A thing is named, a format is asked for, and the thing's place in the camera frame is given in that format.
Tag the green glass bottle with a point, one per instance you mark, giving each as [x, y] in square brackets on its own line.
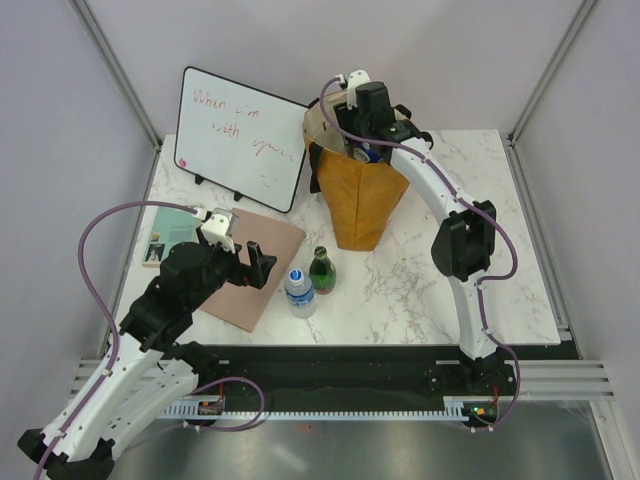
[322, 272]

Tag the yellow canvas tote bag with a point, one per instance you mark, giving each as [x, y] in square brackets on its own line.
[361, 197]

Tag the left clear water bottle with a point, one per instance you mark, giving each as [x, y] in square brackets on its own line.
[300, 293]

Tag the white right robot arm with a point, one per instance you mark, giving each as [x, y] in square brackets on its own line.
[465, 240]

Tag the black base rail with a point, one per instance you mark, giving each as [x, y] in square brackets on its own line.
[423, 369]

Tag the teal booklet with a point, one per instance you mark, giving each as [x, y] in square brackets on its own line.
[170, 228]

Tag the small whiteboard with writing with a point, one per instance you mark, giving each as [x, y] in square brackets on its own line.
[245, 140]

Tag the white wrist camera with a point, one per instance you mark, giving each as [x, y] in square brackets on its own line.
[216, 228]
[349, 83]

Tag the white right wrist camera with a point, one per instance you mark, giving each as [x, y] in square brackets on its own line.
[349, 83]

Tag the blue white drink carton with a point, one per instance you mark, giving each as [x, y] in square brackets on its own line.
[365, 154]

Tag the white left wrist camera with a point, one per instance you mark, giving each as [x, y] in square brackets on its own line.
[216, 228]

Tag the white cable duct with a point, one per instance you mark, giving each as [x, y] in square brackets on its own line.
[451, 411]

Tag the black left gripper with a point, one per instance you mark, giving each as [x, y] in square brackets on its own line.
[245, 277]

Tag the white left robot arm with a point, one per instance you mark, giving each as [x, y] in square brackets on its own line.
[144, 372]

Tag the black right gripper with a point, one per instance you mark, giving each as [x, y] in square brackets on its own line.
[345, 117]

